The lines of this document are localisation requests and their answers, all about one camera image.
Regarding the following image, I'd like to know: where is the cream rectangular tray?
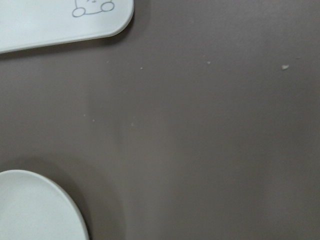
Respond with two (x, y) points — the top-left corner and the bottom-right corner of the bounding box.
(0, 0), (135, 53)

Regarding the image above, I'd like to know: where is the cream round plate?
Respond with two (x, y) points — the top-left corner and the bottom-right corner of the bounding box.
(0, 169), (89, 240)

